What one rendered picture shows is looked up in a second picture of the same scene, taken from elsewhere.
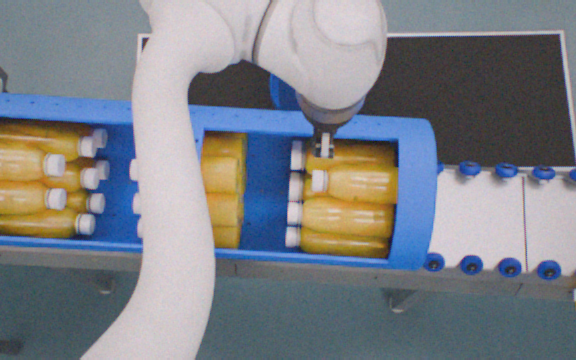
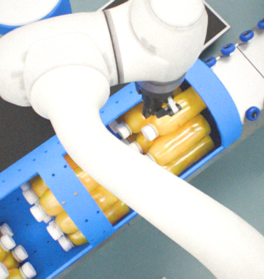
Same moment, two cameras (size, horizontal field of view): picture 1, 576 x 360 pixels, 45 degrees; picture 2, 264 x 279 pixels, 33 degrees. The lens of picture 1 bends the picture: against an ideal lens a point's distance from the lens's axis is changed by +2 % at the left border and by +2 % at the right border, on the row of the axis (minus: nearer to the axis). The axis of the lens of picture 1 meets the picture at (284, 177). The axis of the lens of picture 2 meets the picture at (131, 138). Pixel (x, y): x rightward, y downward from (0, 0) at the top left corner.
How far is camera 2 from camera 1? 0.27 m
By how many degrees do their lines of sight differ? 12
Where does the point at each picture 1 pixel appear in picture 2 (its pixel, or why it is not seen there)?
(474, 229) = (236, 93)
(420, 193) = (217, 93)
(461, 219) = not seen: hidden behind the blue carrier
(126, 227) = (49, 252)
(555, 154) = (212, 28)
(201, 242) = (242, 224)
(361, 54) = (204, 22)
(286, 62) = (149, 65)
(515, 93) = not seen: hidden behind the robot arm
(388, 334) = (204, 187)
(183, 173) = (180, 188)
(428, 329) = (221, 168)
